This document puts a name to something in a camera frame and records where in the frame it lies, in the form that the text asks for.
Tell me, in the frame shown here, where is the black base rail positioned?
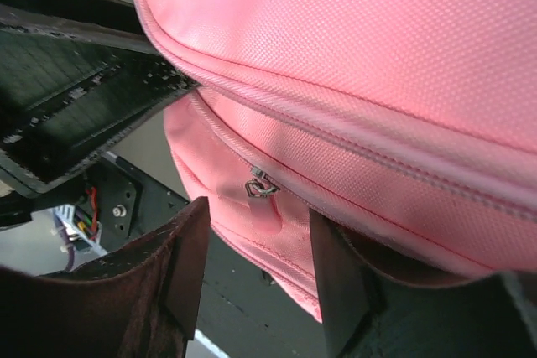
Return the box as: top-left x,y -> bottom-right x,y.
79,152 -> 328,358

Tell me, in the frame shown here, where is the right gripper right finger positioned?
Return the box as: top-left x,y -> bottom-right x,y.
310,211 -> 536,357

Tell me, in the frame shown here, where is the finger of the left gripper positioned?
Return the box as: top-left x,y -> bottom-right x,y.
1,5 -> 197,198
1,0 -> 143,35

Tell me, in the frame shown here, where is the pink student backpack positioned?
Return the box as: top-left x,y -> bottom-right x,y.
134,0 -> 536,320

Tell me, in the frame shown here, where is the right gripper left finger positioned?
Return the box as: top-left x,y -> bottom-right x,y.
1,197 -> 210,357

